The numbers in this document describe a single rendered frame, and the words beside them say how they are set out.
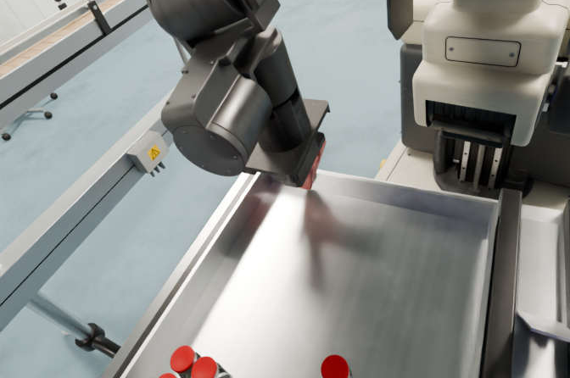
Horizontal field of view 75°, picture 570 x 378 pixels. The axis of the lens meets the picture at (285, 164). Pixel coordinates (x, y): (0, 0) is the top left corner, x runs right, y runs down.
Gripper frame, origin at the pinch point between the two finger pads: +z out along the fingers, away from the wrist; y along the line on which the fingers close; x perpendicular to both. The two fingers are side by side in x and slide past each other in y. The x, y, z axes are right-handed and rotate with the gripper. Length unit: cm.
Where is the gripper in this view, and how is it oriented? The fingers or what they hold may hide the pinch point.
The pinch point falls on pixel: (304, 183)
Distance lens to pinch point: 44.8
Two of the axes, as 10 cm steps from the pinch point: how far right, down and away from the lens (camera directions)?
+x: 8.7, 1.6, -4.6
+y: -4.0, 7.7, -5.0
